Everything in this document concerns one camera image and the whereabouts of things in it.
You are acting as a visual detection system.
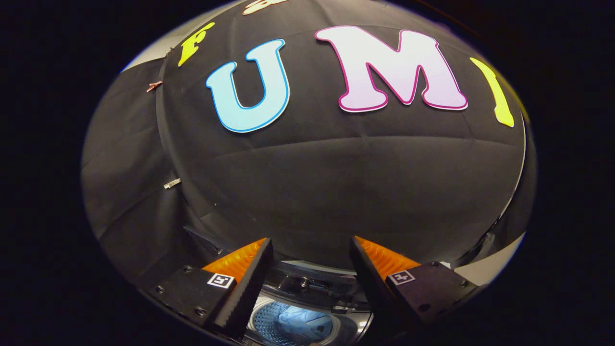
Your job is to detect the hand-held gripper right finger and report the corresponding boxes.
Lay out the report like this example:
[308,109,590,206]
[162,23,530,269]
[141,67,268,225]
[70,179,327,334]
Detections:
[349,235,481,338]

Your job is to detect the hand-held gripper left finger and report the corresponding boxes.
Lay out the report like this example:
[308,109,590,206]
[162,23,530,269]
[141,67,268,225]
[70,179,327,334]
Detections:
[143,237,274,339]

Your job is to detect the dark washing machine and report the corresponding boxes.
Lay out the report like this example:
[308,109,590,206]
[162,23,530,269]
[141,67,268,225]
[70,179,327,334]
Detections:
[243,259,376,346]

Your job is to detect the light blue shirt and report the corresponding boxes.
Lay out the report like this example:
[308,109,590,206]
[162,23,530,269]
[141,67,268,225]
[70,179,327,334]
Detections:
[278,307,333,340]

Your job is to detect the clear washing machine lid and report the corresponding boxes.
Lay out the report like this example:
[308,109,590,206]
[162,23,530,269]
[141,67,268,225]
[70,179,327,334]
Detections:
[184,225,226,258]

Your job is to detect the black backdrop cloth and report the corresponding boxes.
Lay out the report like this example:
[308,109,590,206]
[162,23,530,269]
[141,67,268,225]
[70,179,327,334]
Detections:
[81,0,538,289]

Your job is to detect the metal frame pole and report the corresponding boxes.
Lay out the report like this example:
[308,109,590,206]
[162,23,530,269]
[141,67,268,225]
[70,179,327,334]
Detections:
[495,124,528,226]

